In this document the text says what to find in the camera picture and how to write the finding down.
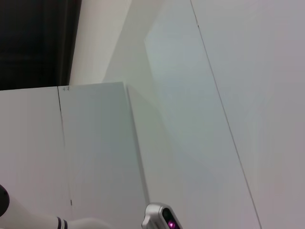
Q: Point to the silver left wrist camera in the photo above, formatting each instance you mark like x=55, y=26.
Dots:
x=152, y=214

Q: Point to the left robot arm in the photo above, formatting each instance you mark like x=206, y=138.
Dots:
x=35, y=221

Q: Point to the dark background curtain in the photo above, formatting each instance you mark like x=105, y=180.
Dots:
x=28, y=43

